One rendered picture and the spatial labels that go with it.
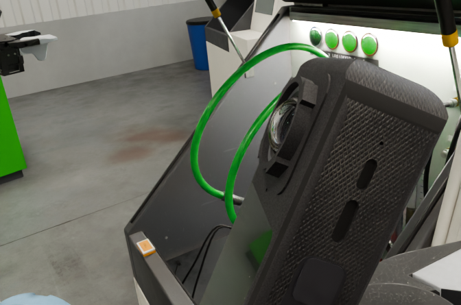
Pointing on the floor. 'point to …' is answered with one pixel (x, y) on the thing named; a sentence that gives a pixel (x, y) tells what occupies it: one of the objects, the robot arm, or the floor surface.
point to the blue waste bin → (198, 42)
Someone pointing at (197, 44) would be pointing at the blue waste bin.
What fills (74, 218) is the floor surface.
